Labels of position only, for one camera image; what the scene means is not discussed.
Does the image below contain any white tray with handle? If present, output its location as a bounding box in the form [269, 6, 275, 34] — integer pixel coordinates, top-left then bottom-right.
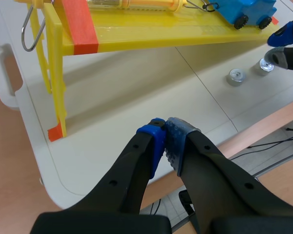
[0, 0, 293, 210]

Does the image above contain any silver metal weight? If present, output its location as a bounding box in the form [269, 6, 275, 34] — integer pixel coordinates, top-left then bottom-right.
[252, 58, 275, 77]
[226, 68, 248, 87]

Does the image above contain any blue toy cart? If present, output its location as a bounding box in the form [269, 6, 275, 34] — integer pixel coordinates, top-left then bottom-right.
[206, 0, 278, 31]

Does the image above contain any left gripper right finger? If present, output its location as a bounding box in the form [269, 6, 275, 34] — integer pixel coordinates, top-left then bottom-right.
[164, 117, 293, 234]

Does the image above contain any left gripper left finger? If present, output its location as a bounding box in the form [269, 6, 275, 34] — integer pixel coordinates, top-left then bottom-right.
[34, 117, 172, 234]

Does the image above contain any yellow plastic ramp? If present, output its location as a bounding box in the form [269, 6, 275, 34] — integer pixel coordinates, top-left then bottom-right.
[26, 0, 281, 137]

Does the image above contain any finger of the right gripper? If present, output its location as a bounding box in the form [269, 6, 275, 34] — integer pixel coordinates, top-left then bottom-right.
[263, 46, 293, 72]
[267, 16, 293, 48]

